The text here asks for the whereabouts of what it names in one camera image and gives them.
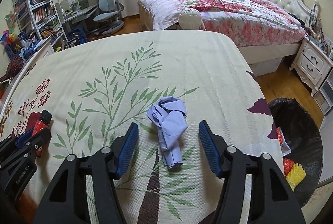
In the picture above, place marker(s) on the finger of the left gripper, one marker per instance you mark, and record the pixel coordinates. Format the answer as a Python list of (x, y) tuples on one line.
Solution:
[(35, 142), (22, 139)]

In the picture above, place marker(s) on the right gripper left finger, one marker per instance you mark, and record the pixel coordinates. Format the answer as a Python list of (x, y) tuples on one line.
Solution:
[(65, 199)]

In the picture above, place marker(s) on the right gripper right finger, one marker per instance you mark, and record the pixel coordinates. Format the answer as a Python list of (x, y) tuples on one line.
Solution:
[(272, 200)]

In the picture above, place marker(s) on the red bottle black cap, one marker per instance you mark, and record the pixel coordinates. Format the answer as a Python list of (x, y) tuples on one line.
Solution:
[(42, 123)]

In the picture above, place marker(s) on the yellow foam fruit net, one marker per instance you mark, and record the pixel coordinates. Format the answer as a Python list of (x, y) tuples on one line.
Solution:
[(295, 176)]

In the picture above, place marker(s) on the red plastic bag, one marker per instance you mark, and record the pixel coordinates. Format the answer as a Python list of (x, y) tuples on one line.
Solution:
[(288, 165)]

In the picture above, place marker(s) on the red foam fruit net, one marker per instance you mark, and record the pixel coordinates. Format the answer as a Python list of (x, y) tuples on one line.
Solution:
[(280, 135)]

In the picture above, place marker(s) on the black lined trash bin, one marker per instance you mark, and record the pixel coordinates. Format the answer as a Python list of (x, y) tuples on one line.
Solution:
[(302, 136)]

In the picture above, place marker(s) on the floral cream bed sheet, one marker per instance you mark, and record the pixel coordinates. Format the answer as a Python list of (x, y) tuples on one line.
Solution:
[(96, 90)]

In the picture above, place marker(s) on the plastic drawer storage unit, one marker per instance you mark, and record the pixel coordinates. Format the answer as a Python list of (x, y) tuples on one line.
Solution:
[(323, 97)]

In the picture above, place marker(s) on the grey study desk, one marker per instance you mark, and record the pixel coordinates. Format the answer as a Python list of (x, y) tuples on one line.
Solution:
[(78, 17)]

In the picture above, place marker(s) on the white bookshelf with books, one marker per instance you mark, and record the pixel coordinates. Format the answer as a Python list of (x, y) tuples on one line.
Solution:
[(38, 19)]

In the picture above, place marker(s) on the white nightstand with drawers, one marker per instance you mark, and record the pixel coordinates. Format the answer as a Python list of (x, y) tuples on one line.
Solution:
[(311, 64)]

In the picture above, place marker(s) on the light blue desk chair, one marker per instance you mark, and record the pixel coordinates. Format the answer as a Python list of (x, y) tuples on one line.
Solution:
[(110, 16)]

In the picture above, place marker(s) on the pink floral quilt bed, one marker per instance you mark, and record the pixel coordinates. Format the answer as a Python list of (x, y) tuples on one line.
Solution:
[(246, 22)]

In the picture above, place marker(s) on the white round bed post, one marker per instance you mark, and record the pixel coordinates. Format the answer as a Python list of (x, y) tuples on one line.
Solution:
[(190, 19)]

